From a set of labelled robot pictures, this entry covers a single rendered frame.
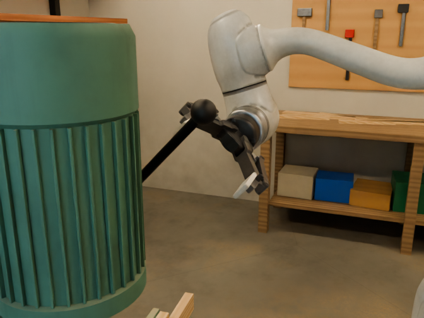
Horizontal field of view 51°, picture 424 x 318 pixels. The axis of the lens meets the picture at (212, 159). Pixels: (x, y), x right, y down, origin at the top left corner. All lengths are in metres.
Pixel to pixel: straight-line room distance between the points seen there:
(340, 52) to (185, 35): 3.16
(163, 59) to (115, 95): 3.71
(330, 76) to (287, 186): 0.95
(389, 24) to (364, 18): 0.19
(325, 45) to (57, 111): 0.66
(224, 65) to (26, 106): 0.59
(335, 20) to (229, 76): 2.80
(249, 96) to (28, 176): 0.60
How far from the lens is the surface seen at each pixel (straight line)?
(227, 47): 0.95
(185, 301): 1.01
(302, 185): 3.49
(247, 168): 0.78
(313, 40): 0.97
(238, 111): 0.90
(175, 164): 4.29
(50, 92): 0.43
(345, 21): 3.71
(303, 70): 3.76
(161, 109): 4.22
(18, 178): 0.46
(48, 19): 3.24
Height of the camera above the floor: 1.50
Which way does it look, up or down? 16 degrees down
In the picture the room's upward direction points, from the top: straight up
